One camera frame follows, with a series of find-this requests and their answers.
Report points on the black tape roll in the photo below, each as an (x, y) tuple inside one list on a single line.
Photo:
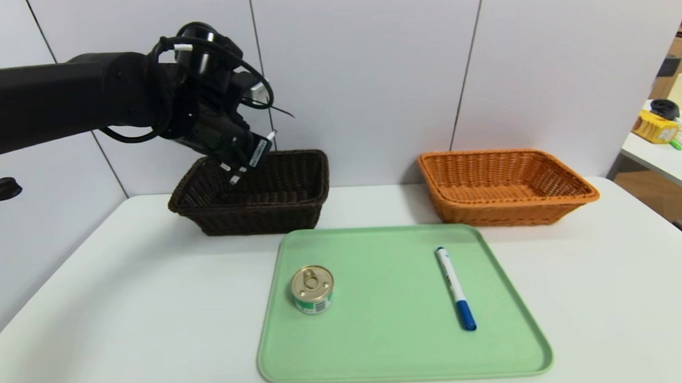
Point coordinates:
[(664, 108)]

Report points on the orange and black left arm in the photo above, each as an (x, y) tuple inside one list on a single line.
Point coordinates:
[(55, 94)]

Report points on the tin can with green label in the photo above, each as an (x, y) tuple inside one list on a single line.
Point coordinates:
[(312, 290)]

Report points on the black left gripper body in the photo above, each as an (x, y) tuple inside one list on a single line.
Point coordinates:
[(257, 151)]

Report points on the dark brown wicker basket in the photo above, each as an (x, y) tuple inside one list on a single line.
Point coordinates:
[(272, 200)]

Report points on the white side table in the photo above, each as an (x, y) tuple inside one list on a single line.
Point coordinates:
[(662, 163)]

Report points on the light green plastic tray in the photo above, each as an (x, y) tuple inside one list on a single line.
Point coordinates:
[(392, 316)]

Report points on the orange wicker basket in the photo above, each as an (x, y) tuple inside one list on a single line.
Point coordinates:
[(501, 179)]

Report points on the yellow box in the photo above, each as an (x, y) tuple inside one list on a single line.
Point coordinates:
[(655, 127)]

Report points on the white marker with blue cap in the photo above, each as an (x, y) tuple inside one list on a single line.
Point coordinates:
[(458, 298)]

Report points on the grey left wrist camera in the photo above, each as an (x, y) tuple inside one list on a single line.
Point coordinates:
[(258, 91)]

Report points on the small green marker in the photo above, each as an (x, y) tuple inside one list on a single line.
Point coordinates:
[(676, 144)]

